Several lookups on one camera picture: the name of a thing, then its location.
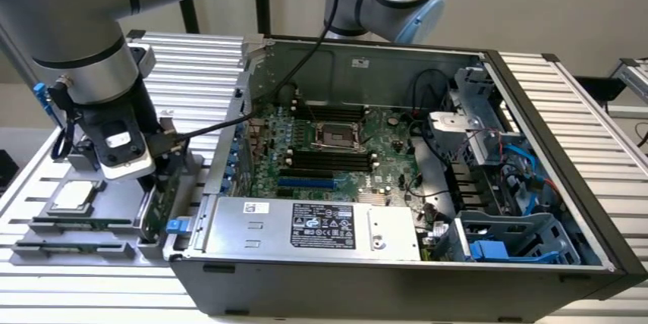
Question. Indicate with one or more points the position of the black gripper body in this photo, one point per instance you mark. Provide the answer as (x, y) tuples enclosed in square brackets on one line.
[(149, 115)]

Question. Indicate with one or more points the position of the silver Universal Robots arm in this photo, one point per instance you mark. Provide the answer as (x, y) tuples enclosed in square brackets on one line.
[(76, 35)]

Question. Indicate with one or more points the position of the black expansion slot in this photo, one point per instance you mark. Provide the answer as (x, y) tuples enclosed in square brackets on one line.
[(305, 174)]

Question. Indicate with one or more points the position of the black RAM slot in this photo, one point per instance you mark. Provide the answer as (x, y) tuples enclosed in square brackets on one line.
[(329, 109), (329, 118), (329, 113), (331, 151), (329, 104), (331, 167), (331, 161), (331, 156)]

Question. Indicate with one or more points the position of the blue expansion slot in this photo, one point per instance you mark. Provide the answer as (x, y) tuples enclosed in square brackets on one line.
[(307, 183)]

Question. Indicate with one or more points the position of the black wrist connector plug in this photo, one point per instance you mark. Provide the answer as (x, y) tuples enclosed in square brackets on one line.
[(61, 92)]

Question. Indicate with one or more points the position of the green graphics card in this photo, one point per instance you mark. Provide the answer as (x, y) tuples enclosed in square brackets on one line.
[(161, 195)]

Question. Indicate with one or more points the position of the silver CPU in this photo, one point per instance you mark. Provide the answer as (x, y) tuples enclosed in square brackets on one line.
[(75, 197)]

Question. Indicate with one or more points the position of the blue plastic latch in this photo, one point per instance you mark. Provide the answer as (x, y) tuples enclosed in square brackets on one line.
[(176, 225)]

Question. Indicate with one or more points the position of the black object at table edge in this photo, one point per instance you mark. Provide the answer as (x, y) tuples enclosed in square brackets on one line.
[(7, 168)]

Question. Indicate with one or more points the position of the grey parts rack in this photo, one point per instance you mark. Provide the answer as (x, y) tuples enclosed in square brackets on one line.
[(152, 253)]

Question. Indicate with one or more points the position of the green RAM stick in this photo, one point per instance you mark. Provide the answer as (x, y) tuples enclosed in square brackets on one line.
[(80, 247)]

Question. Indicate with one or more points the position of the CPU socket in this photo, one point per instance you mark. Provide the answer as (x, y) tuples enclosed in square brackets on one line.
[(337, 136)]

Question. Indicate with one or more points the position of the silver power supply unit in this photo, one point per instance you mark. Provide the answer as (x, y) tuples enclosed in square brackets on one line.
[(273, 233)]

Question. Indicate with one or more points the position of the white case label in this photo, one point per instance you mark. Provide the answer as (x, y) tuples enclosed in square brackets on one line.
[(359, 63)]

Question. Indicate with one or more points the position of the silver coin battery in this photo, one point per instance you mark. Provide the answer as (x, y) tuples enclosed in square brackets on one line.
[(396, 120)]

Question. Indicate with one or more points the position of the green motherboard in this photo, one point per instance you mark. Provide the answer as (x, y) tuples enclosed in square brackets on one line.
[(389, 172)]

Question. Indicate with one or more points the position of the silver chipset heatsink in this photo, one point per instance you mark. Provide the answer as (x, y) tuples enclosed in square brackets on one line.
[(375, 199)]

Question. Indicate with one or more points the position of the black open PC case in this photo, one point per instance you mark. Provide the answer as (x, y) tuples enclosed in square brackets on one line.
[(384, 290)]

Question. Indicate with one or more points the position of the metal disk bay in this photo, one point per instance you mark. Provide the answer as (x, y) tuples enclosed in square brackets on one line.
[(480, 111)]

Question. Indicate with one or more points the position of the blue plastic drive clip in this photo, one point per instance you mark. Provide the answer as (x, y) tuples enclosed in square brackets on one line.
[(488, 252)]

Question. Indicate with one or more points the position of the grey metal drive cage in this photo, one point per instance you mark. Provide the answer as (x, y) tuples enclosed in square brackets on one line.
[(536, 225)]

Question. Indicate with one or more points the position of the white grey mount box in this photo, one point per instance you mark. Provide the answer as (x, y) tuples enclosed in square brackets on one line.
[(144, 60)]

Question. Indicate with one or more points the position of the white and black wrist camera box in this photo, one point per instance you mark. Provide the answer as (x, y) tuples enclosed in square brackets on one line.
[(127, 168)]

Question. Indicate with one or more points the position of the silver rear bracket latch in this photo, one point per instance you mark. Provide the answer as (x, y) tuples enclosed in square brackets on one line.
[(253, 49)]

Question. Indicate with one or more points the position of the thin black stand post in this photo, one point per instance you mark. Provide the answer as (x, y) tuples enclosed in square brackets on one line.
[(189, 16)]

